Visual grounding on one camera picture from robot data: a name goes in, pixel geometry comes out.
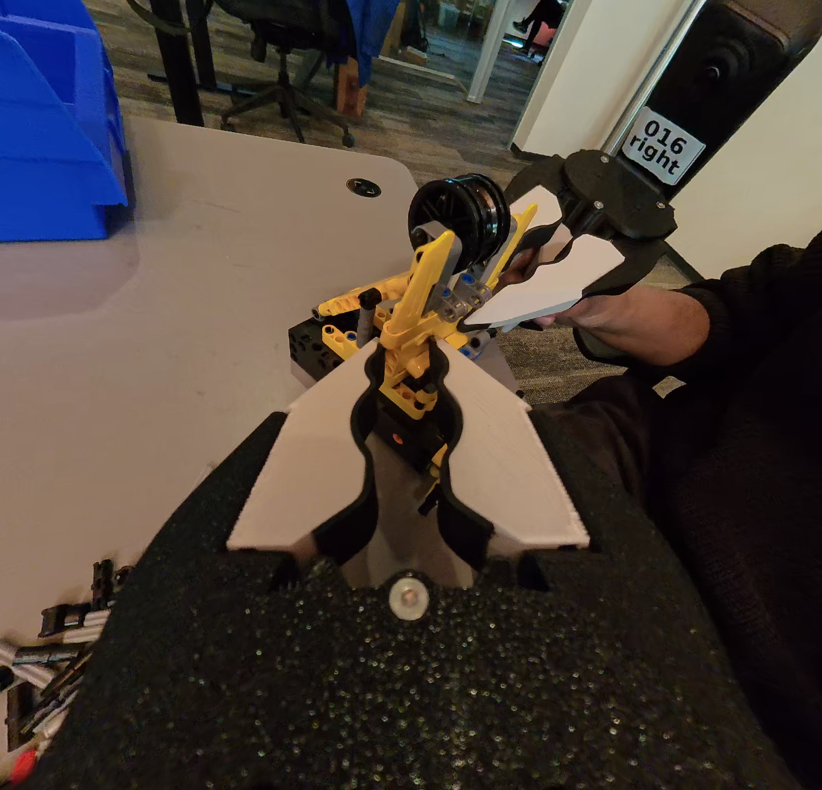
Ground person's right hand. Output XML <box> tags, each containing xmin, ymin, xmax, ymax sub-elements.
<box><xmin>554</xmin><ymin>288</ymin><xmax>712</xmax><ymax>367</ymax></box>

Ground blue jacket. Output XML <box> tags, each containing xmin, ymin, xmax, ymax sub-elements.
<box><xmin>337</xmin><ymin>0</ymin><xmax>410</xmax><ymax>89</ymax></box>

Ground yellow brick wheel assembly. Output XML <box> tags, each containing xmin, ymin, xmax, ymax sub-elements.
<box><xmin>379</xmin><ymin>202</ymin><xmax>540</xmax><ymax>368</ymax></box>

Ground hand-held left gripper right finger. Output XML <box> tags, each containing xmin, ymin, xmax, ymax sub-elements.
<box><xmin>437</xmin><ymin>341</ymin><xmax>590</xmax><ymax>564</ymax></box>

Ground pile of loose toy pieces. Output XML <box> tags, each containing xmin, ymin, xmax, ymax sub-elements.
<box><xmin>0</xmin><ymin>558</ymin><xmax>134</xmax><ymax>786</ymax></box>

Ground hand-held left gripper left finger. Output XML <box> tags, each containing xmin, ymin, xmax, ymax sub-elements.
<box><xmin>226</xmin><ymin>341</ymin><xmax>382</xmax><ymax>558</ymax></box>

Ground wooden block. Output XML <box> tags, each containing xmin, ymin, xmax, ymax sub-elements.
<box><xmin>337</xmin><ymin>58</ymin><xmax>369</xmax><ymax>119</ymax></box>

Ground black desk leg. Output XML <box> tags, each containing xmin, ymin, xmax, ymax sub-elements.
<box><xmin>141</xmin><ymin>0</ymin><xmax>219</xmax><ymax>128</ymax></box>

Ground black toy wheel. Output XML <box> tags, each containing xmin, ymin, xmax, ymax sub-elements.
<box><xmin>407</xmin><ymin>173</ymin><xmax>512</xmax><ymax>272</ymax></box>

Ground black office chair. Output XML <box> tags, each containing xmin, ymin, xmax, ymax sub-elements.
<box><xmin>205</xmin><ymin>0</ymin><xmax>357</xmax><ymax>150</ymax></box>

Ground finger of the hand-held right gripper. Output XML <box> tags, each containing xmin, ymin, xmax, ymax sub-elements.
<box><xmin>506</xmin><ymin>185</ymin><xmax>565</xmax><ymax>272</ymax></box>
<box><xmin>462</xmin><ymin>233</ymin><xmax>628</xmax><ymax>333</ymax></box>

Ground nested blue plastic bins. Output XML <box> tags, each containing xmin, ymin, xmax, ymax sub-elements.
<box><xmin>0</xmin><ymin>0</ymin><xmax>129</xmax><ymax>243</ymax></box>

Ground black yellow toy brick base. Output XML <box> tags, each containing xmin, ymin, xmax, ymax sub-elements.
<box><xmin>288</xmin><ymin>270</ymin><xmax>516</xmax><ymax>516</ymax></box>

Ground black hanging strap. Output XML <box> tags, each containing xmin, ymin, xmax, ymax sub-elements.
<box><xmin>109</xmin><ymin>0</ymin><xmax>194</xmax><ymax>38</ymax></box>

